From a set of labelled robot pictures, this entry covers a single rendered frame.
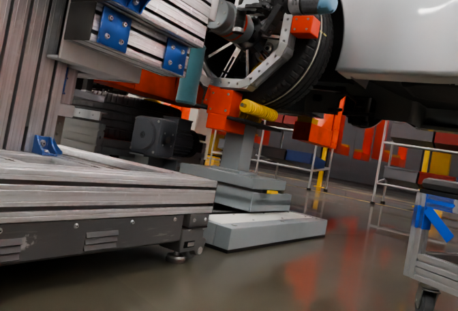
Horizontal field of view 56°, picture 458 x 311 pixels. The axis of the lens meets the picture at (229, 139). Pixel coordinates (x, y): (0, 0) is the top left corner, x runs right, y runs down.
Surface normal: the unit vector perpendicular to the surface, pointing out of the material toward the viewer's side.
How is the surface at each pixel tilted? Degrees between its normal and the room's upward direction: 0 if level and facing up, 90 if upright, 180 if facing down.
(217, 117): 90
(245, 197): 90
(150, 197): 90
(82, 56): 90
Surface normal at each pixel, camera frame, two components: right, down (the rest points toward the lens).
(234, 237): 0.82, 0.13
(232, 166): -0.55, -0.12
